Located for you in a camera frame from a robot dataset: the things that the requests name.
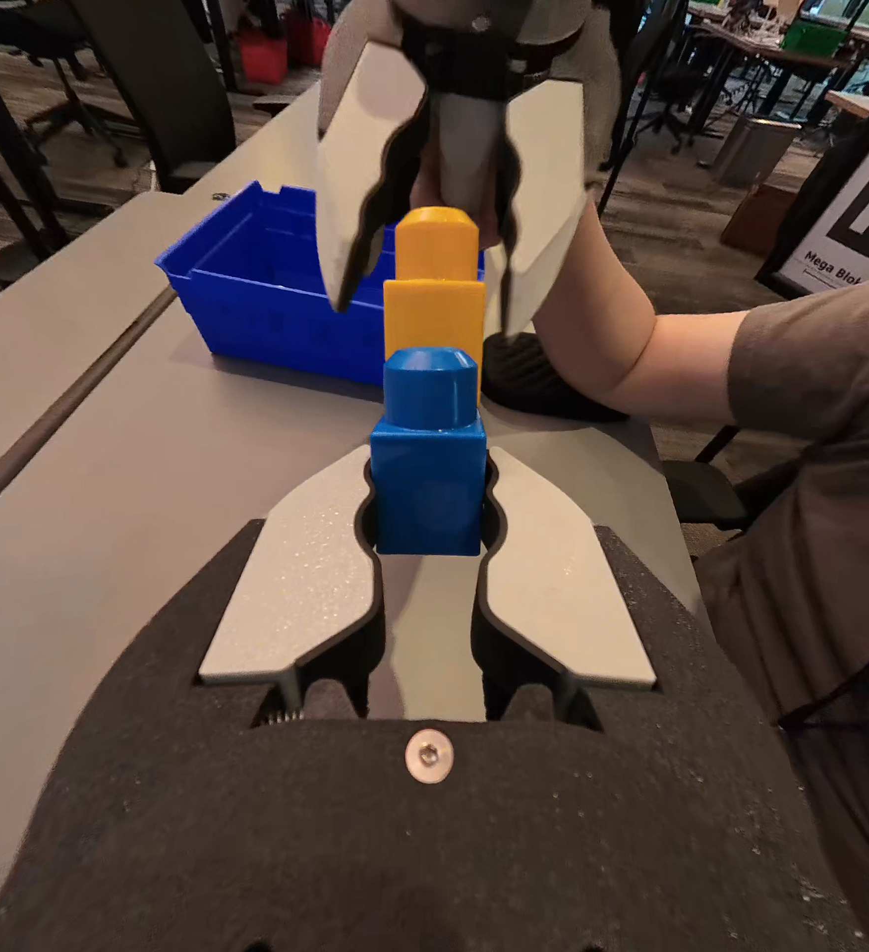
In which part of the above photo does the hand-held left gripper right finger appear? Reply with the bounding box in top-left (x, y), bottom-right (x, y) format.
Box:
top-left (477, 445), bottom-right (660, 693)

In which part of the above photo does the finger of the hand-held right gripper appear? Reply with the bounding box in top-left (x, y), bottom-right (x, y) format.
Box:
top-left (317, 39), bottom-right (435, 313)
top-left (497, 78), bottom-right (591, 337)

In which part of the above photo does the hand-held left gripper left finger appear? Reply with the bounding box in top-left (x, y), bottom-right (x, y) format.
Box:
top-left (198, 446), bottom-right (388, 708)

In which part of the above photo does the blue mega block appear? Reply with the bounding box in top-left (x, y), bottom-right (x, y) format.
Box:
top-left (369, 347), bottom-right (489, 556)

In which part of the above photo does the orange one-stud mega block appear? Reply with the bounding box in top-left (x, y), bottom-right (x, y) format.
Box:
top-left (382, 207), bottom-right (486, 388)

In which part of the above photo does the blue plastic bin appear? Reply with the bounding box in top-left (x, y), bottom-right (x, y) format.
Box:
top-left (155, 180), bottom-right (487, 386)

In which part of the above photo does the person's right forearm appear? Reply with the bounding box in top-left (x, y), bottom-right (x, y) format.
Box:
top-left (532, 197), bottom-right (748, 414)

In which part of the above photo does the person's right hand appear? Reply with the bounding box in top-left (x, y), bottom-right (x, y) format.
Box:
top-left (408, 145), bottom-right (504, 254)

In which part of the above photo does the red bag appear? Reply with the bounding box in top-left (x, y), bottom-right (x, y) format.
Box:
top-left (239, 33), bottom-right (289, 84)
top-left (286, 11), bottom-right (331, 66)

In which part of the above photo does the black swivel chair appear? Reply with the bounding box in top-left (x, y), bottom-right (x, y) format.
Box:
top-left (661, 457), bottom-right (800, 533)

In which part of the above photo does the black wrist rest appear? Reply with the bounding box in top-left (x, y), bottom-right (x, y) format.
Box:
top-left (482, 332), bottom-right (632, 423)

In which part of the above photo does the black office chair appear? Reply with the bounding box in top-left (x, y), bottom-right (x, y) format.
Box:
top-left (70, 0), bottom-right (238, 194)
top-left (0, 0), bottom-right (130, 168)

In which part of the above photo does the grey trash can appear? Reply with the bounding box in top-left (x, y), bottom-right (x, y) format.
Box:
top-left (717, 115), bottom-right (803, 187)

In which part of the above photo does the brown cardboard box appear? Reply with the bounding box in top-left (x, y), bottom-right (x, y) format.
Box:
top-left (720, 182), bottom-right (800, 257)

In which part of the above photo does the green plastic bin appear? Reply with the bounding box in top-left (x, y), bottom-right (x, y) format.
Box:
top-left (782, 21), bottom-right (848, 57)

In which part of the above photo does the rolling whiteboard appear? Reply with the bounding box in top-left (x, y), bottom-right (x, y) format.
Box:
top-left (0, 37), bottom-right (71, 287)

